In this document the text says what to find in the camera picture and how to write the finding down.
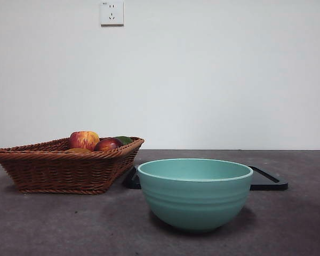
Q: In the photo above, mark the green avocado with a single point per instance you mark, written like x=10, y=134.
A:
x=125, y=139

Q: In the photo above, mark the teal ribbed bowl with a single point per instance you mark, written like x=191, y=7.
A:
x=194, y=202

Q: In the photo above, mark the white wall socket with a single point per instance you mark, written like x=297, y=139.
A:
x=112, y=13

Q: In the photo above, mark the red yellow apple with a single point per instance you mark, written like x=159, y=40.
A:
x=82, y=140

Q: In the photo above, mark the brown wicker basket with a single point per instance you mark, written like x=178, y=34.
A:
x=56, y=170

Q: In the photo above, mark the dark red apple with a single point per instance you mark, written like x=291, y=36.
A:
x=106, y=145

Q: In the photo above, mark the dark teal rectangular tray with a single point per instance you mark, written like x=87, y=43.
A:
x=269, y=184

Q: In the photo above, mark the brownish yellow round fruit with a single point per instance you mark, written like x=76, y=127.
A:
x=77, y=151

